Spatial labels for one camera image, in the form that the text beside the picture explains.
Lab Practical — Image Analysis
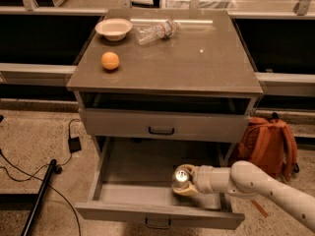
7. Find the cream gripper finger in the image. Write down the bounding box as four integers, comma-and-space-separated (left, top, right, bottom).
172, 185, 198, 197
177, 164, 198, 175

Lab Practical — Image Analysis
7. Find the silver green 7up can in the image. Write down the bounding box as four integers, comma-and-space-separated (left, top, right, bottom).
172, 167, 191, 188

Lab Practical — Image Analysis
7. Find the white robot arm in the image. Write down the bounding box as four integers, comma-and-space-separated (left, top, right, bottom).
171, 160, 315, 232

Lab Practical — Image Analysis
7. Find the closed grey upper drawer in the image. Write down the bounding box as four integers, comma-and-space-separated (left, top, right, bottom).
79, 108, 249, 143

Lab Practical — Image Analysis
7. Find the open grey middle drawer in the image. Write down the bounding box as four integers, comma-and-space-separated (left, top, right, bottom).
75, 138, 245, 230

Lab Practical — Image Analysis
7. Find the grey drawer cabinet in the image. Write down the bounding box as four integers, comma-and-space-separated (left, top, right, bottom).
66, 8, 265, 231

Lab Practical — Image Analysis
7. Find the orange backpack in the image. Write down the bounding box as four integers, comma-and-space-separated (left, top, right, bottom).
228, 112, 299, 182

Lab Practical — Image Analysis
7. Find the black power adapter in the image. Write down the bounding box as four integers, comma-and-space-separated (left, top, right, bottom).
68, 137, 82, 153

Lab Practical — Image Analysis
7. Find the orange fruit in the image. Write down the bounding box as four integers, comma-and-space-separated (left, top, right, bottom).
101, 52, 120, 70

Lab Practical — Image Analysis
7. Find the clear plastic water bottle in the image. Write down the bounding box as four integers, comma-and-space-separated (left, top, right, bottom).
136, 20, 180, 45

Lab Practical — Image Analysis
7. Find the white paper bowl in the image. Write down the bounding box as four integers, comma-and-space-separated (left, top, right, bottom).
95, 19, 132, 41

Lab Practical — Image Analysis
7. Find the black metal pole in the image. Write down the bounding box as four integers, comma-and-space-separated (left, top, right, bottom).
21, 159, 57, 236

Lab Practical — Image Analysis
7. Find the black cable on floor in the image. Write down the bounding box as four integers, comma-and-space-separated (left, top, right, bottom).
0, 118, 83, 236

